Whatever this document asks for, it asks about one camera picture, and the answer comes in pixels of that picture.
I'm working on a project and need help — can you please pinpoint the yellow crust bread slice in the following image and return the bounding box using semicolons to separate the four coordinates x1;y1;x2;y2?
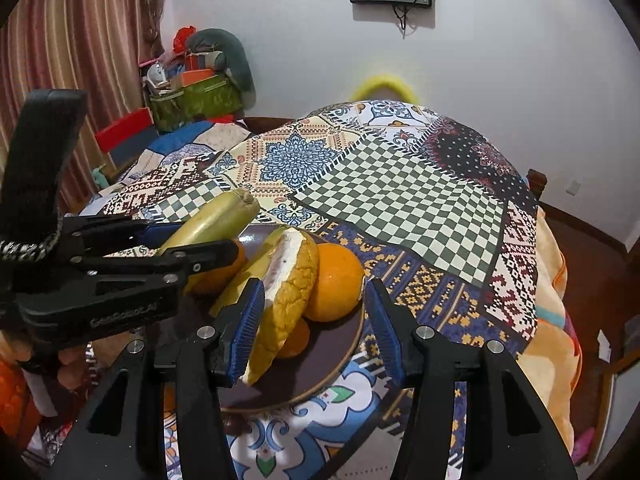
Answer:
242;227;319;387

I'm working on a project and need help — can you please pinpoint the red box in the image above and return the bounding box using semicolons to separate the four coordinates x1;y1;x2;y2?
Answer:
95;107;158;167

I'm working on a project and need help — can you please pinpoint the orange box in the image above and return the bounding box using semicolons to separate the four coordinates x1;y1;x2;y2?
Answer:
180;69;217;86

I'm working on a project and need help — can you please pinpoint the person's left hand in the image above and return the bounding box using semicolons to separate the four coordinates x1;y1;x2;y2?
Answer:
56;347;92;392

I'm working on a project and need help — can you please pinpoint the grey neck pillow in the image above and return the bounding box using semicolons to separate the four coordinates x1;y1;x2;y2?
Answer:
187;29;256;106

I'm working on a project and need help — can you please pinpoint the orange yellow blanket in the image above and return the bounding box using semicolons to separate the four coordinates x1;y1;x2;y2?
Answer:
517;207;583;443

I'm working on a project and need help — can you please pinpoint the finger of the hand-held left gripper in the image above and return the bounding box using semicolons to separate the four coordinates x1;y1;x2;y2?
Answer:
75;239;240;288
62;215;187;253

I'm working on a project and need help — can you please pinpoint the red plastic bag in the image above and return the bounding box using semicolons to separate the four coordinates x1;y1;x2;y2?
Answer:
172;25;198;53

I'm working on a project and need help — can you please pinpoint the green storage basket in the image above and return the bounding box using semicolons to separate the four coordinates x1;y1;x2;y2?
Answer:
148;74;243;133

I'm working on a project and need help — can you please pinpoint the small tangerine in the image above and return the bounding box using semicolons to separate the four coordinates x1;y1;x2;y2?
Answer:
275;317;312;359

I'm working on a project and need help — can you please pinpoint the striped brown curtain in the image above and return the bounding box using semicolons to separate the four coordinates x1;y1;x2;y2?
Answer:
0;0;171;211

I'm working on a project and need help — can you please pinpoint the purple plate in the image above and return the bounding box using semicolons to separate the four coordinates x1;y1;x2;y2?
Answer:
150;224;366;413

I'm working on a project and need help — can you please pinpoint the large orange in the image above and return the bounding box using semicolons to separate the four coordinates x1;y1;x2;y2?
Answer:
185;240;248;296
302;242;366;322

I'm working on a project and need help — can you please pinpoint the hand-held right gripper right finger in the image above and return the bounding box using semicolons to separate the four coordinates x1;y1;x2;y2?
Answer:
365;277;576;480

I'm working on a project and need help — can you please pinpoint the pink floor item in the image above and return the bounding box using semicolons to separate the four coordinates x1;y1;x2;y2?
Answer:
572;427;596;463

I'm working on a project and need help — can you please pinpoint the wooden door frame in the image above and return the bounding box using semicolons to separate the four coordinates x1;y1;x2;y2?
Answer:
592;340;640;463

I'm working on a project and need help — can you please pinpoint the patchwork printed cloth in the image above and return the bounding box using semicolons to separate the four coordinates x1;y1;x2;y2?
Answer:
40;100;541;480

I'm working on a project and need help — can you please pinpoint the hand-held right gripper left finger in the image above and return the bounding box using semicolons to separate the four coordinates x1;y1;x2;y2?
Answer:
47;277;267;480

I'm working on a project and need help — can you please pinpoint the olive green cylindrical vegetable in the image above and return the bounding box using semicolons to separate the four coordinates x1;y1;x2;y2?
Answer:
160;187;261;256

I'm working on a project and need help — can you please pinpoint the dark wooden bed frame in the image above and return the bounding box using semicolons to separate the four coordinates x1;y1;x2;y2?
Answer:
525;169;548;202

